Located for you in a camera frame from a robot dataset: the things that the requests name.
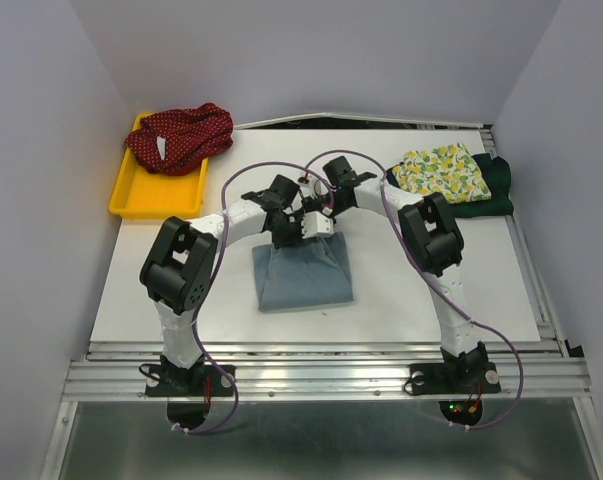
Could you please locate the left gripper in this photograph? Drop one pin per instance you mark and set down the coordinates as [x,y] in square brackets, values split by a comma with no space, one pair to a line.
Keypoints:
[278,242]

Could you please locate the dark green skirt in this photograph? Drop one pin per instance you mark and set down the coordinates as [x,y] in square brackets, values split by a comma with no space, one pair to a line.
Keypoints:
[496,172]

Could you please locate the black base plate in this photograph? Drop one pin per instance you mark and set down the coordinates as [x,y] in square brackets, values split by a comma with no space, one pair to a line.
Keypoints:
[461,393]
[190,393]

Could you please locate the lemon print skirt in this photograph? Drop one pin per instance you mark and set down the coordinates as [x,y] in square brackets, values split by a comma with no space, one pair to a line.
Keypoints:
[449,170]

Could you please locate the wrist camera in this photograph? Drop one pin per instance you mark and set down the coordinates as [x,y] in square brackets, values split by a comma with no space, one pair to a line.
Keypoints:
[316,225]
[311,186]

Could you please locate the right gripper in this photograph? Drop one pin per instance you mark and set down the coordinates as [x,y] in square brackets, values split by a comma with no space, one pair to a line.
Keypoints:
[311,204]

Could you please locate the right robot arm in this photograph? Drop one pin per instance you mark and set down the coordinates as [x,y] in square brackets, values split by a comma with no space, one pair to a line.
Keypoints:
[433,244]

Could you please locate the yellow plastic tray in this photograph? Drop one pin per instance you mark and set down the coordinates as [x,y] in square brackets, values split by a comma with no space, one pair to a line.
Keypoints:
[139,195]

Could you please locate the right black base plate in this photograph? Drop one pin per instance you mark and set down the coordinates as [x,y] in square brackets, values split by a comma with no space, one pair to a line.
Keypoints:
[461,393]

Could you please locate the aluminium rail frame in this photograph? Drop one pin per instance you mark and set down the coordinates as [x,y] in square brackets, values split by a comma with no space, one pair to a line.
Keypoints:
[325,393]

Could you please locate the red polka dot skirt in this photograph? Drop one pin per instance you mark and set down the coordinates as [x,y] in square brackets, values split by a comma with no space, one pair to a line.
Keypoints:
[175,142]

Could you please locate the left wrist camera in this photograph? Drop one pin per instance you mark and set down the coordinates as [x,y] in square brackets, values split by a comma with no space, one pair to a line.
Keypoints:
[316,225]

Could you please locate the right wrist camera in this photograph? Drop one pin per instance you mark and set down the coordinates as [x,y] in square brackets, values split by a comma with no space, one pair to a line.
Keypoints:
[311,186]

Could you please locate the light blue denim skirt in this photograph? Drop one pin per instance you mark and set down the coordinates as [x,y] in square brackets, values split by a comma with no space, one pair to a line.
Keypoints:
[314,273]

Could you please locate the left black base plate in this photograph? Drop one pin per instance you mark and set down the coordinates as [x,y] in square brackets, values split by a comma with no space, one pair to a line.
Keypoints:
[190,393]

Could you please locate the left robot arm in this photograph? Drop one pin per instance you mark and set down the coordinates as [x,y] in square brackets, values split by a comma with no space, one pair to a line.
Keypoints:
[182,264]

